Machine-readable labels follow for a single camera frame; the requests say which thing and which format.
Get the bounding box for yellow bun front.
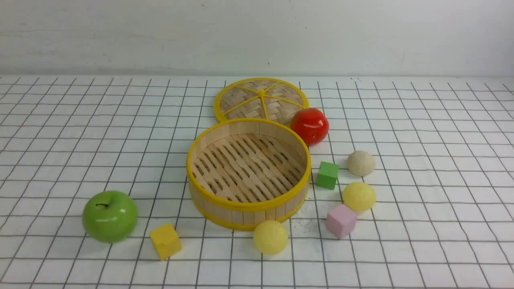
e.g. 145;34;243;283
252;220;289;255

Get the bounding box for yellow bun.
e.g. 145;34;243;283
252;220;289;255
341;182;376;214

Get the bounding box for white beige bun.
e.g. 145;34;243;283
347;151;376;176

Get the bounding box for bamboo steamer tray yellow rim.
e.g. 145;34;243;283
186;118;311;231

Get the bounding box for woven bamboo steamer lid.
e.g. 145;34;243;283
213;77;310;126

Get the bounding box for red tomato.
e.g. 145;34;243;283
290;108;329;147

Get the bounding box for green cube block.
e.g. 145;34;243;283
315;161;340;190

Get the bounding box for pink cube block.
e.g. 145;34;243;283
325;204;357;240

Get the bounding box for yellow cube block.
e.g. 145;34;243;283
149;223;182;261

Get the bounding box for green apple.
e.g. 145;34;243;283
82;190;138;243

